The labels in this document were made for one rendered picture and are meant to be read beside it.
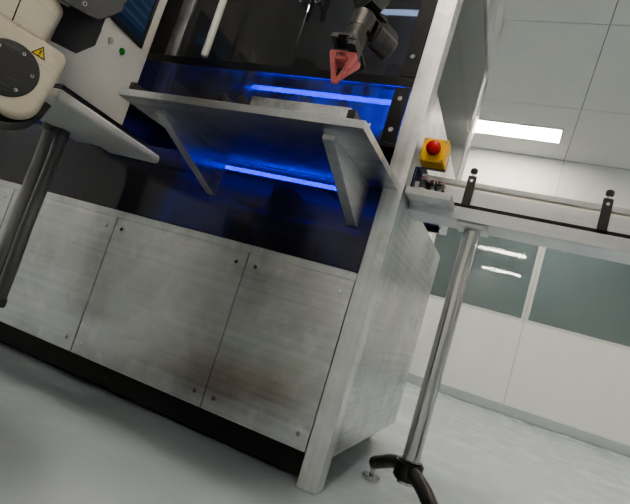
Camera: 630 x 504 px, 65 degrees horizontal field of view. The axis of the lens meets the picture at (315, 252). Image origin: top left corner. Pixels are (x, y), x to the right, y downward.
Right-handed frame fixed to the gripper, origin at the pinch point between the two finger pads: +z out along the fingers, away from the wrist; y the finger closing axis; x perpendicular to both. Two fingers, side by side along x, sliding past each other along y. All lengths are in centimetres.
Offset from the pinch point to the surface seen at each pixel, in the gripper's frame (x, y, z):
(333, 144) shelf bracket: -3.0, 6.6, 12.6
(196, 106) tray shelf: 32.6, 0.1, 13.3
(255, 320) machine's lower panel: 18, 48, 52
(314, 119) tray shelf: -0.1, -1.0, 12.0
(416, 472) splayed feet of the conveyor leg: -38, 64, 73
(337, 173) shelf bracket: -2.1, 16.9, 14.3
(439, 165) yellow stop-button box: -20.9, 37.4, -6.0
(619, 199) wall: -124, 454, -260
